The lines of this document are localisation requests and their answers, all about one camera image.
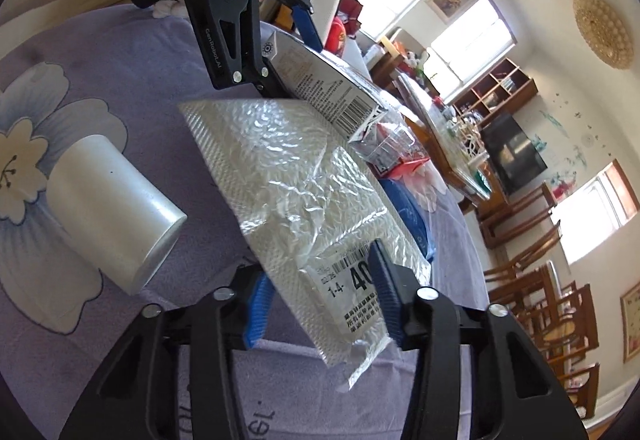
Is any white barcode-labelled box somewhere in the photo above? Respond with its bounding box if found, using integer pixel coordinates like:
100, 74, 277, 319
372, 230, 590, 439
257, 22, 401, 141

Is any small framed flower picture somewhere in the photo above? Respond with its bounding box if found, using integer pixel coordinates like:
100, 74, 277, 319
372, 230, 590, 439
425, 0, 474, 26

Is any white cup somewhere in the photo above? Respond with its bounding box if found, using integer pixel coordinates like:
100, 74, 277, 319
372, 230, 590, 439
47, 134, 188, 297

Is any blue packet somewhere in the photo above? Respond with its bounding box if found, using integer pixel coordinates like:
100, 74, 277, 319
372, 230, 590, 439
377, 172, 437, 259

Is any white bubble mailer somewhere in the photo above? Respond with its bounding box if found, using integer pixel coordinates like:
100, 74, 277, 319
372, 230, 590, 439
178, 98, 433, 391

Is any black television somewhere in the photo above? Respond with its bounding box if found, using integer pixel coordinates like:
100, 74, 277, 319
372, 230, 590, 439
482, 112, 549, 194

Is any wooden armchair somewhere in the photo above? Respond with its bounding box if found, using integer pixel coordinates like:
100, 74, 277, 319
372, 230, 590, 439
367, 36, 408, 88

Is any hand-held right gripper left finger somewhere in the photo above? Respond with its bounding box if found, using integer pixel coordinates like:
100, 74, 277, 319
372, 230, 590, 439
59, 265, 275, 440

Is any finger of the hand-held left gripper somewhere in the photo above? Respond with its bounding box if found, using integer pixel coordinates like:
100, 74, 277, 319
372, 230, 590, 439
260, 0, 326, 53
199, 5, 292, 99

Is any wooden dining chair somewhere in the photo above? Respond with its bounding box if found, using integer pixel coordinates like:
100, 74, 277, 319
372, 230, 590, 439
492, 265, 601, 362
482, 220, 564, 284
547, 360, 602, 421

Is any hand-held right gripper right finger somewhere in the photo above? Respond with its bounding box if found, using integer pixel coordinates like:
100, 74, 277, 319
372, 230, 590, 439
367, 239, 588, 440

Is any red cushion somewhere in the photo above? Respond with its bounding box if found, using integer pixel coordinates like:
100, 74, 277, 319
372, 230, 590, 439
325, 14, 361, 57

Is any large framed picture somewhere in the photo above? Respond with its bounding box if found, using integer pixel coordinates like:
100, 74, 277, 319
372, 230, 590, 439
620, 281, 640, 364

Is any wooden coffee table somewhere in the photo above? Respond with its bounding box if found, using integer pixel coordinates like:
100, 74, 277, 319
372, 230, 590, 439
400, 75, 494, 202

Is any round ceiling lamp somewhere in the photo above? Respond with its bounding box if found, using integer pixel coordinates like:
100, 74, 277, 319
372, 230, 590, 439
572, 0, 629, 69

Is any wooden cube shelf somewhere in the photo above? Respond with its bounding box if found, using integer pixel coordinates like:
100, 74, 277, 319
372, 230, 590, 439
445, 57, 538, 123

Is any clear plastic container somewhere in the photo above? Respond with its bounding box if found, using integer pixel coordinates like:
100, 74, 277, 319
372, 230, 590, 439
352, 120, 431, 177

